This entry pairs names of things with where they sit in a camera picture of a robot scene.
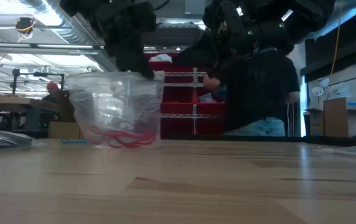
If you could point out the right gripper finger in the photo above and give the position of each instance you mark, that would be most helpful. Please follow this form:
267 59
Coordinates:
199 56

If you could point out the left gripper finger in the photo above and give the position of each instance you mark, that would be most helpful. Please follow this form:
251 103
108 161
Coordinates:
134 63

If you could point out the clear plastic zip bag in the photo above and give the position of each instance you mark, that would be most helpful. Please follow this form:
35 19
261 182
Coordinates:
0 140

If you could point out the white cloth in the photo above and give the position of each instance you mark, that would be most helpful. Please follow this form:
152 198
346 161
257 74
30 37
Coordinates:
161 58

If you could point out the black storage bin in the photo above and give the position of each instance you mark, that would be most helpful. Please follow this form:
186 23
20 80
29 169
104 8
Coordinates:
171 35

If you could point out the small white item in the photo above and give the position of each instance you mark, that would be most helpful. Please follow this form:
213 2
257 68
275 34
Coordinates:
206 99

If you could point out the person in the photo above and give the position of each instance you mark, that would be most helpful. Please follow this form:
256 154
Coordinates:
259 93
52 91

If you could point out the white fan-shaped objects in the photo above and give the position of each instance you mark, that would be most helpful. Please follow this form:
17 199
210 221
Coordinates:
318 91

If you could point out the black pipe stand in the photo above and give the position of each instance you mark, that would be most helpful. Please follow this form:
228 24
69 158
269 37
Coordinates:
38 74

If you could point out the small open cardboard box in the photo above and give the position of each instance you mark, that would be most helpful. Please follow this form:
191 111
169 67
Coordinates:
63 130

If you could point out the black panels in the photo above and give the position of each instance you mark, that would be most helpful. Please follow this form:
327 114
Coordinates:
293 118

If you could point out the low cardboard box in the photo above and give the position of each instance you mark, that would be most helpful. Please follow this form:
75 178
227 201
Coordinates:
316 124

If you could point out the tall cardboard box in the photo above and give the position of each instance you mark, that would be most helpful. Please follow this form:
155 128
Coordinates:
335 118

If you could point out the wooden workbench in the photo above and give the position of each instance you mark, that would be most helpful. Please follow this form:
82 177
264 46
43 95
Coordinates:
3 101

